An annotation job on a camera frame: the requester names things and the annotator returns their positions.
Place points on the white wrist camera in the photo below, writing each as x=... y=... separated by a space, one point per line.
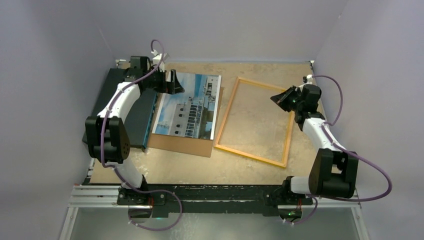
x=308 y=79
x=158 y=60

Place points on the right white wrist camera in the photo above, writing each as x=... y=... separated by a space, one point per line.
x=308 y=79

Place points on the yellow picture frame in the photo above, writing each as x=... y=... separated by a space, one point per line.
x=288 y=134

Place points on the aluminium rail frame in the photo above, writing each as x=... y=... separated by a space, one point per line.
x=105 y=196

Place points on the brown backing board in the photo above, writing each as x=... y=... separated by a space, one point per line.
x=191 y=146

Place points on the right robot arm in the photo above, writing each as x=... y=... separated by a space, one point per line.
x=334 y=172

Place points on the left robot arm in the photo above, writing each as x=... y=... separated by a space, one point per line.
x=107 y=137

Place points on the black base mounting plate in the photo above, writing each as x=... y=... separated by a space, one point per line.
x=164 y=199

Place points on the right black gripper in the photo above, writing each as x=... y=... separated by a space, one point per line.
x=281 y=99

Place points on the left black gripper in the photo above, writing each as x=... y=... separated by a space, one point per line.
x=168 y=87

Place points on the building and sky photo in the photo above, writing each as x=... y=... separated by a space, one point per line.
x=192 y=113

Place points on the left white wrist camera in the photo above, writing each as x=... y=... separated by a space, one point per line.
x=158 y=60

